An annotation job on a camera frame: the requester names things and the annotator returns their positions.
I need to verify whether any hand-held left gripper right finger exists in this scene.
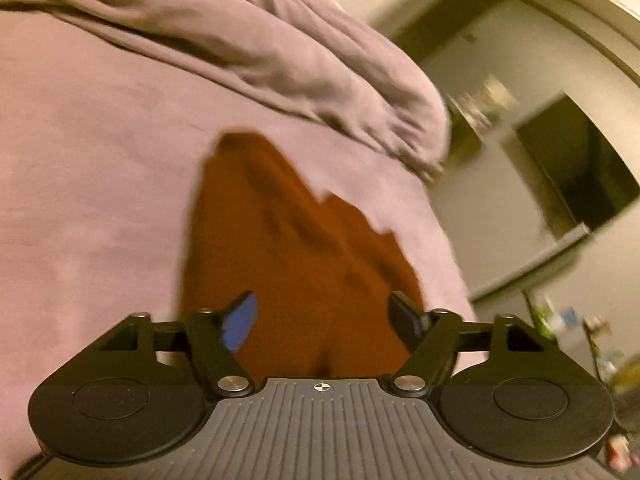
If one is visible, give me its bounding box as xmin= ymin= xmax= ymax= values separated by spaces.
xmin=390 ymin=290 xmax=548 ymax=398

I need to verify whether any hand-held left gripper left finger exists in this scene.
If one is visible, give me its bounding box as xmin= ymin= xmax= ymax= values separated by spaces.
xmin=97 ymin=290 xmax=258 ymax=398

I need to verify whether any rust orange shirt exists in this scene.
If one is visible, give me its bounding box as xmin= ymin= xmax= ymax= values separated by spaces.
xmin=180 ymin=132 xmax=426 ymax=378

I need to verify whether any yellow side table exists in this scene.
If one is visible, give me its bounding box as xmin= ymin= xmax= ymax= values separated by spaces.
xmin=442 ymin=75 xmax=521 ymax=171

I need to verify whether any purple bed sheet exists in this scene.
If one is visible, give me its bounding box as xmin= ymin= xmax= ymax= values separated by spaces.
xmin=0 ymin=5 xmax=473 ymax=480

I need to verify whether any purple duvet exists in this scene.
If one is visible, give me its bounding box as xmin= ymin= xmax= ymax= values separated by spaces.
xmin=0 ymin=0 xmax=453 ymax=181

